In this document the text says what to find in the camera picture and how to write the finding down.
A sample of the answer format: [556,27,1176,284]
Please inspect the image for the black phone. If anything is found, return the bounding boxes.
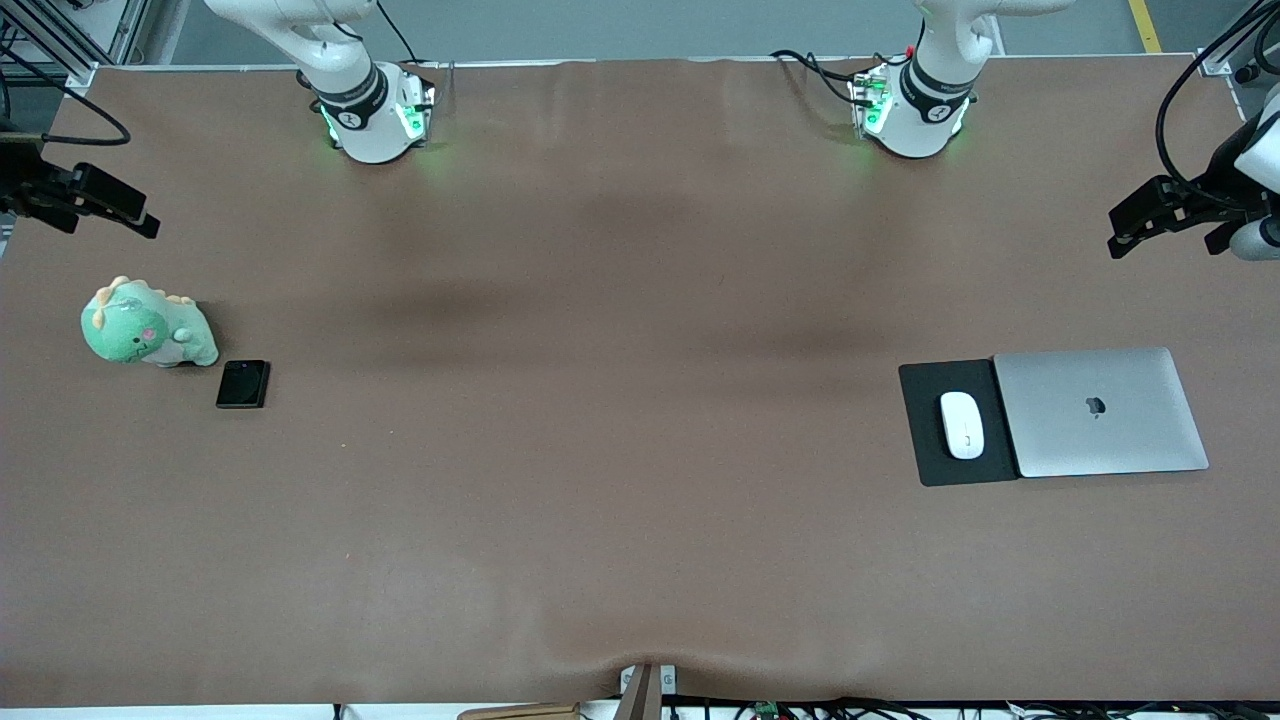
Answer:
[216,359,272,410]

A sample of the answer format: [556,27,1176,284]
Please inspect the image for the white computer mouse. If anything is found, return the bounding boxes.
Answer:
[939,391,987,461]

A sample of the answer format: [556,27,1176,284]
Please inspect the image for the black mouse pad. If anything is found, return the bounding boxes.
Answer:
[898,359,1021,488]

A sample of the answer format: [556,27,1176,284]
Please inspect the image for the green dinosaur plush toy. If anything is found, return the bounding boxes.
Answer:
[81,276,220,369]

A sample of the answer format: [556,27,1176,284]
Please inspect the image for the silver laptop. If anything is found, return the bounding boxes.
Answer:
[992,346,1211,480]

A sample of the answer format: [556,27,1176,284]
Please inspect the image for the brown table cover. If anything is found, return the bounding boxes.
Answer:
[0,55,1280,707]

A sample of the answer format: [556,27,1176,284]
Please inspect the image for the brown wooden plank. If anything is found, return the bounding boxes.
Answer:
[457,702,582,720]

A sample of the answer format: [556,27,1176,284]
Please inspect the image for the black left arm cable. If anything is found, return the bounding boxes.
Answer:
[1156,0,1280,187]

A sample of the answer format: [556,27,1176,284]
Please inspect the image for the aluminium frame profile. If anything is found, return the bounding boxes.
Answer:
[1194,0,1280,83]
[0,0,153,97]

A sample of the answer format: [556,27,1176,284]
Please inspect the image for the black base cable bundle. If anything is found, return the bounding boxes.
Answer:
[769,47,906,109]

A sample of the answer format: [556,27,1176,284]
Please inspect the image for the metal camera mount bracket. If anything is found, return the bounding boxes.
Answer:
[619,663,678,720]

